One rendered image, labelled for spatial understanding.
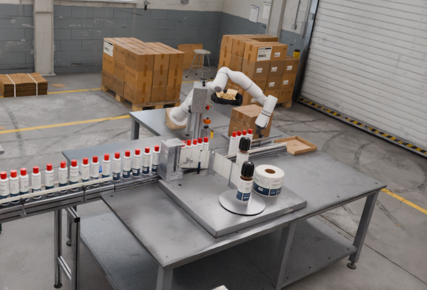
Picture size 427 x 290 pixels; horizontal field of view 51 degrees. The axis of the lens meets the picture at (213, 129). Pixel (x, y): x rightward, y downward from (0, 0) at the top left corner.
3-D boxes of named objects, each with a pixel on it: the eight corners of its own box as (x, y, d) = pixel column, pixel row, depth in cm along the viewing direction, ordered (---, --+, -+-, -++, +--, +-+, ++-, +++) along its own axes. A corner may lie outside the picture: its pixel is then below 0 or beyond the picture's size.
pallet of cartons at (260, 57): (243, 116, 715) (255, 46, 673) (210, 100, 773) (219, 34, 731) (291, 108, 791) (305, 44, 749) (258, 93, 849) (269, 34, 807)
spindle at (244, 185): (241, 206, 286) (248, 166, 276) (232, 199, 293) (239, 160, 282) (251, 203, 292) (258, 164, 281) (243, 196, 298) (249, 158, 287)
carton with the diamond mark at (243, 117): (246, 145, 390) (251, 117, 380) (227, 135, 406) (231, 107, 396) (268, 139, 410) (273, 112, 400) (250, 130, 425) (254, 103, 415)
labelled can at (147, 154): (143, 176, 309) (145, 149, 301) (140, 173, 312) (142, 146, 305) (150, 175, 312) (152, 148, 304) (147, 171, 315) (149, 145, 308)
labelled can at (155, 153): (153, 174, 313) (155, 147, 306) (149, 171, 317) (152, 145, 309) (159, 172, 316) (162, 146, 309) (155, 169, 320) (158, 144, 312)
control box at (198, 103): (190, 112, 322) (194, 87, 315) (190, 105, 338) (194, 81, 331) (204, 114, 323) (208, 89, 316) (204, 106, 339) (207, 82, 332)
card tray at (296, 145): (293, 155, 389) (295, 151, 387) (273, 144, 407) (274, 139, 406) (316, 149, 407) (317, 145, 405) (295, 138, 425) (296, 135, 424)
